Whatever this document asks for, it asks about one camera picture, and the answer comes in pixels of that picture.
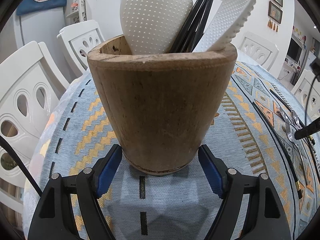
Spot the black cable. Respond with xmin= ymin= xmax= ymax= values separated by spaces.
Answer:
xmin=0 ymin=136 xmax=43 ymax=197

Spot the white dining chair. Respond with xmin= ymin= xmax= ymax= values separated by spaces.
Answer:
xmin=57 ymin=19 xmax=105 ymax=75
xmin=237 ymin=31 xmax=279 ymax=70
xmin=0 ymin=41 xmax=70 ymax=230
xmin=291 ymin=69 xmax=320 ymax=125

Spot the television screen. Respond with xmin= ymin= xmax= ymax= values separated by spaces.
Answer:
xmin=286 ymin=39 xmax=301 ymax=61

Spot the patterned blue tablecloth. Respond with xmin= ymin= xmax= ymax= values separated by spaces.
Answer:
xmin=24 ymin=60 xmax=320 ymax=240

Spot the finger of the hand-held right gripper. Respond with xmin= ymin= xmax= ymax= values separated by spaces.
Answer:
xmin=294 ymin=121 xmax=320 ymax=140

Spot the white dotted rice paddle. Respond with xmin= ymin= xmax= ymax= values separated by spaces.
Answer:
xmin=120 ymin=0 xmax=194 ymax=55
xmin=192 ymin=0 xmax=259 ymax=53

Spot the white shelf rack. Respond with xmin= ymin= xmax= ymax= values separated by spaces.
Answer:
xmin=66 ymin=0 xmax=88 ymax=28

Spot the white refrigerator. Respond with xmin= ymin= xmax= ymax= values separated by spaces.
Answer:
xmin=14 ymin=5 xmax=65 ymax=55

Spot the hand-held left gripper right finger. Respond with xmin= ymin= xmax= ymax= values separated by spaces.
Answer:
xmin=197 ymin=144 xmax=292 ymax=240

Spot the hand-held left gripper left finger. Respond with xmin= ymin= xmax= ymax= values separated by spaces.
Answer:
xmin=27 ymin=144 xmax=123 ymax=240

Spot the wooden utensil holder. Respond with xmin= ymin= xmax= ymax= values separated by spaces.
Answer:
xmin=87 ymin=35 xmax=237 ymax=175

